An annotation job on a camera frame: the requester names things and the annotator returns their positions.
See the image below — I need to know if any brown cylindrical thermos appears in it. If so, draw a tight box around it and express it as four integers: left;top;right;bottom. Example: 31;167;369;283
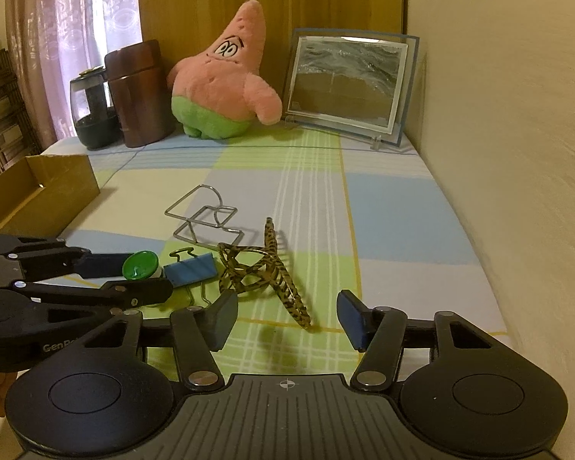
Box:
105;39;175;148

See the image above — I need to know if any glass jar dark green base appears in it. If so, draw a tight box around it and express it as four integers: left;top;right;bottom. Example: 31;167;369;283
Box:
70;66;121;150

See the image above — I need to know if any leopard print hair claw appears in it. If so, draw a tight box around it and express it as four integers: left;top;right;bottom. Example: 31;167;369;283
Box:
218;217;312;330

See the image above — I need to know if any blue binder clip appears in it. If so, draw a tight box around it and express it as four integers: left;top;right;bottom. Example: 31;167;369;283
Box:
163;247;218;305

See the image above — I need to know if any checked pastel tablecloth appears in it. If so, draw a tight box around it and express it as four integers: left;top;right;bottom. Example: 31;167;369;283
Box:
63;127;508;375

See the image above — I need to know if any large open cardboard box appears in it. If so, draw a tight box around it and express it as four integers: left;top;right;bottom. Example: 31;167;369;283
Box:
0;155;99;238

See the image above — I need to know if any sheer purple curtain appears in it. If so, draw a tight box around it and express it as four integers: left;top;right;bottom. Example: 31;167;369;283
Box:
5;0;142;148

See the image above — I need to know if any bent metal wire puzzle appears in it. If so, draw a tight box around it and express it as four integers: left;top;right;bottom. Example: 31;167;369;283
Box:
164;184;245;250

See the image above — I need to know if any green white tape roll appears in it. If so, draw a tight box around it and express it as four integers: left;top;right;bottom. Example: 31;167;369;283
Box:
121;250;164;280

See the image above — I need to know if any mustard yellow curtain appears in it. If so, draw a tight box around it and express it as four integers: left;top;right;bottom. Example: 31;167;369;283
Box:
136;0;408;102

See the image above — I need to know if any silver framed sand picture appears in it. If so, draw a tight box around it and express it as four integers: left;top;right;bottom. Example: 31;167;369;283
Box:
282;28;419;148

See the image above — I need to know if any pink Patrick star plush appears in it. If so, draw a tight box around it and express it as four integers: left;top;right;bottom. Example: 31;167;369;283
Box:
167;0;282;140

